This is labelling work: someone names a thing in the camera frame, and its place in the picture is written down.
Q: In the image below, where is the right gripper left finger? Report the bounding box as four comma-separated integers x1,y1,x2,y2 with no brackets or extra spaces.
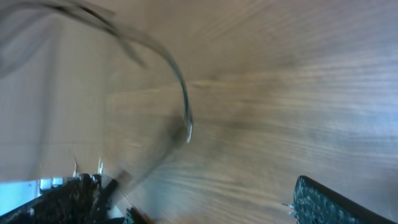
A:
1,174,120,224

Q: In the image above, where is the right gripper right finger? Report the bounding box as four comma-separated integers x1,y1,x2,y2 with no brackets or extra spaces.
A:
292,175,394,224

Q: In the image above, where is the black USB cable one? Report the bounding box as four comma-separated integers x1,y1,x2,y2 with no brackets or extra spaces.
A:
0,0,193,144

